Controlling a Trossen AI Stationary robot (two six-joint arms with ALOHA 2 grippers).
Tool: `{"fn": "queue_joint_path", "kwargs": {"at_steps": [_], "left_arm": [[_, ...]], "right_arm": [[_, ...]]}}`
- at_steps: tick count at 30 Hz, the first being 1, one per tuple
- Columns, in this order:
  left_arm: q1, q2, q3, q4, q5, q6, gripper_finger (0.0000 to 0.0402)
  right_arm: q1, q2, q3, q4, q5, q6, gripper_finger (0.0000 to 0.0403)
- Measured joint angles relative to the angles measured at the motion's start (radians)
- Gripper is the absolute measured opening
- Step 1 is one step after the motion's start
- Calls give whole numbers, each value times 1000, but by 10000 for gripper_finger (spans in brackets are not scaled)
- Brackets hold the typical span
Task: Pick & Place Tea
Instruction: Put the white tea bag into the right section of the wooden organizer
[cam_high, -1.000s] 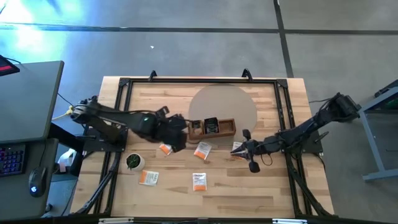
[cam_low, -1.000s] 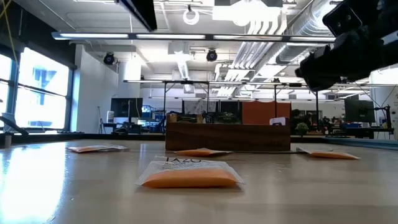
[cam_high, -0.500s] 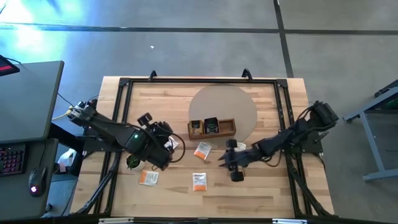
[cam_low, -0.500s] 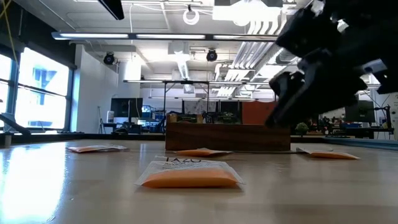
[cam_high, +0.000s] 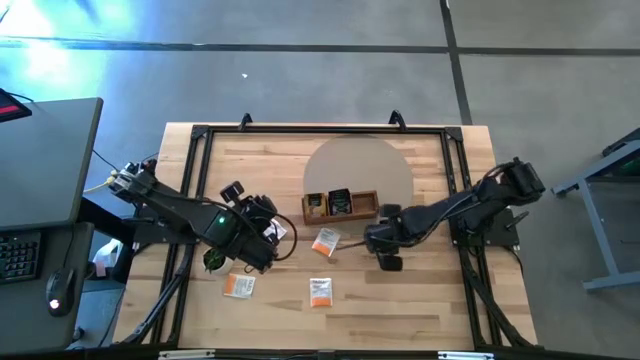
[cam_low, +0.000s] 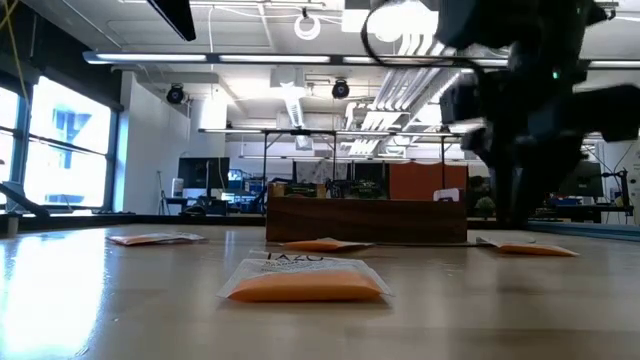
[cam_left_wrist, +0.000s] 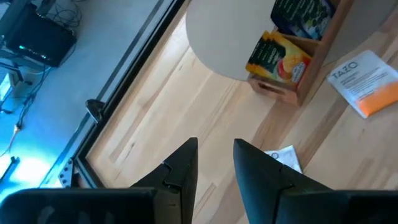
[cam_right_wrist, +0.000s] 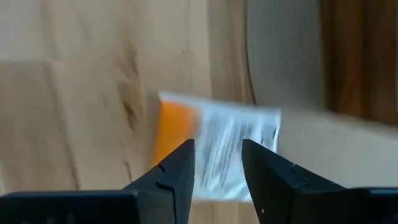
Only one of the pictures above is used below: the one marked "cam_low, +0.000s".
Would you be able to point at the dark wooden tea box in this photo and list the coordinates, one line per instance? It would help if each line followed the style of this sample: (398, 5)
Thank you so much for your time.
(365, 220)

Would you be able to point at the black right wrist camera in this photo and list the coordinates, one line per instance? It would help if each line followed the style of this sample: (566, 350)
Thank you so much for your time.
(462, 105)

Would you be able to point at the blue background robot arm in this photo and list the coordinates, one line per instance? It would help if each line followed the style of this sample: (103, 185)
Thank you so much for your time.
(257, 192)

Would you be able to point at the dark background desk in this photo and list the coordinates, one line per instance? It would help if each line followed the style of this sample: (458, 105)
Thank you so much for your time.
(590, 211)

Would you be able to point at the black computer monitor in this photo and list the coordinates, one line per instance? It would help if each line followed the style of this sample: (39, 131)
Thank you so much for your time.
(202, 172)
(590, 180)

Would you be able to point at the white canister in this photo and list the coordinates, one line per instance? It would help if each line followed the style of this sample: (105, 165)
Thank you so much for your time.
(177, 188)

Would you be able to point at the orange partition panel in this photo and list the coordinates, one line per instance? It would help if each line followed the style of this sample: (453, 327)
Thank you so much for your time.
(425, 180)

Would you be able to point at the black table edge frame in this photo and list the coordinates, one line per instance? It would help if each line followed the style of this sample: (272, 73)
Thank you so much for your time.
(150, 220)

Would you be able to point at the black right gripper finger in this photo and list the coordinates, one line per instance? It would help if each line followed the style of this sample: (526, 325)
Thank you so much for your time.
(517, 200)

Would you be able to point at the black ceiling camera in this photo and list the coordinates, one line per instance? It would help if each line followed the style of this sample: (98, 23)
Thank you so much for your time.
(175, 94)
(340, 89)

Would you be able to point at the long ceiling light strip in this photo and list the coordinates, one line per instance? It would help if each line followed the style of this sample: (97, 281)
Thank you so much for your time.
(275, 58)
(150, 57)
(395, 60)

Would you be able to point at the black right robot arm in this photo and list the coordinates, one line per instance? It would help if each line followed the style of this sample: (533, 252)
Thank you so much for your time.
(530, 50)

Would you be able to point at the Tazo orange white tea packet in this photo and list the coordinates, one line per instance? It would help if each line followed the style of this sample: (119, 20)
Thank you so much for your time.
(305, 285)

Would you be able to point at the large bright window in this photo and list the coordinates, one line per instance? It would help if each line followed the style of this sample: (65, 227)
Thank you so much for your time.
(65, 175)

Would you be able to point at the black diagonal strut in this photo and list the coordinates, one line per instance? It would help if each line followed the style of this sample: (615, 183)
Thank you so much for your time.
(22, 202)

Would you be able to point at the black metal workstation frame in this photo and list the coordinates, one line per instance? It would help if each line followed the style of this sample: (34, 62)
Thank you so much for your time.
(300, 131)

